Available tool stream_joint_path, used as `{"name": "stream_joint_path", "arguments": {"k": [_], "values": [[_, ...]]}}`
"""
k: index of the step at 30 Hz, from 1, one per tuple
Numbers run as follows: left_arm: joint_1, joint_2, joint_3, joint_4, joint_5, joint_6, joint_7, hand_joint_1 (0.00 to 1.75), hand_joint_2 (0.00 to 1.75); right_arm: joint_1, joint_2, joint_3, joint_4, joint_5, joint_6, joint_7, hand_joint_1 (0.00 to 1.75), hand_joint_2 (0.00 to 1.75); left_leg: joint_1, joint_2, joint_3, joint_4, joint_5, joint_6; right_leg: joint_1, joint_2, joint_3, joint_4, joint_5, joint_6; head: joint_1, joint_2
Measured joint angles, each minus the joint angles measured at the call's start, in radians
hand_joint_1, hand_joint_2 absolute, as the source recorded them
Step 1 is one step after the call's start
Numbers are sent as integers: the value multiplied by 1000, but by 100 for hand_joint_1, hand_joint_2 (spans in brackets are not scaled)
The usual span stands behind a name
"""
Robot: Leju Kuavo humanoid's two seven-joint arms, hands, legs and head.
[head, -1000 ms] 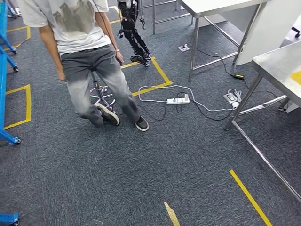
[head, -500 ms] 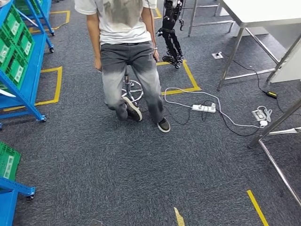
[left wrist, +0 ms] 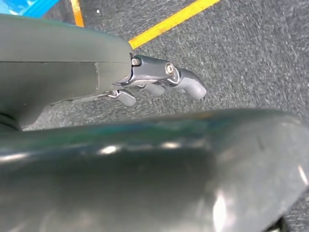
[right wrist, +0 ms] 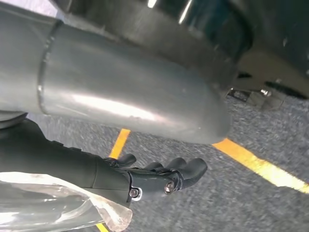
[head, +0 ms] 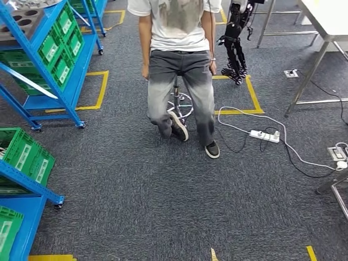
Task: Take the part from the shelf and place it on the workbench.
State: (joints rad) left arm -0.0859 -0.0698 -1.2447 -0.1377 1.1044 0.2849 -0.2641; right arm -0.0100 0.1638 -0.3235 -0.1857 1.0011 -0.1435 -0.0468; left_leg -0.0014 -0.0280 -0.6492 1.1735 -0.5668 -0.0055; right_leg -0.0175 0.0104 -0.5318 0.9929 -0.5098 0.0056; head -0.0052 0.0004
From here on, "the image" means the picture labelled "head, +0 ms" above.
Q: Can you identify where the person's left hand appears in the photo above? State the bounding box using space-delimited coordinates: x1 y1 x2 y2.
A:
208 57 218 77

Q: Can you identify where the blue metal shelf rack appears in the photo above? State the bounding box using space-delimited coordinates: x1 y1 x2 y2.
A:
0 0 105 132
0 158 65 261
69 0 109 38

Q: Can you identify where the silver round part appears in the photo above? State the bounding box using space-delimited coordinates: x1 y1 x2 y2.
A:
5 0 63 10

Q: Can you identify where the person's leg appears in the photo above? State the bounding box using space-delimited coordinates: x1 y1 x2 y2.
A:
146 49 180 138
181 50 217 147

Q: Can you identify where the small black humanoid robot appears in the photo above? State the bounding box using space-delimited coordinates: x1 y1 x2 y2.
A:
217 0 266 86

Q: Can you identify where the yellow floor tape strip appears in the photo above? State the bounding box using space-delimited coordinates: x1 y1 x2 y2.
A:
215 6 228 26

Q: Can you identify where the chrome stool base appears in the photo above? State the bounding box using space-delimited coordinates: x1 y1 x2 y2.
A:
166 74 195 126

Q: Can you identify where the person's torso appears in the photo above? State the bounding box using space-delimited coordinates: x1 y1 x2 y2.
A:
127 0 222 53

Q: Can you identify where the white power strip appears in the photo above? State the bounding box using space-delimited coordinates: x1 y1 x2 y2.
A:
248 129 281 144

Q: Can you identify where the white desk with steel legs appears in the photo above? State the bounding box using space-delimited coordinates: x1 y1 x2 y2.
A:
284 0 348 119

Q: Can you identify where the grey moulded tray with holes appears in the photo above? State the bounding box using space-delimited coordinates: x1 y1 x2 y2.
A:
0 8 45 46

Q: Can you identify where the yellow broken floor tape square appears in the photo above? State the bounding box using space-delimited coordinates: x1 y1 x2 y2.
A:
210 245 319 261

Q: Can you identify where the steel table frame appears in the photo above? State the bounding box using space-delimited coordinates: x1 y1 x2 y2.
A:
256 0 319 49

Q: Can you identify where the white floor cable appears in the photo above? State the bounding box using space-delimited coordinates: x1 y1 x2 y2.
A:
217 105 340 172

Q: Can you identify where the black floor cable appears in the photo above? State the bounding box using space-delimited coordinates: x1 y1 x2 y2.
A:
214 125 339 179
297 70 348 126

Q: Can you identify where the white coiled cable adapter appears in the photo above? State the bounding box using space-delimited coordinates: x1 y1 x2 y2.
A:
334 141 348 171

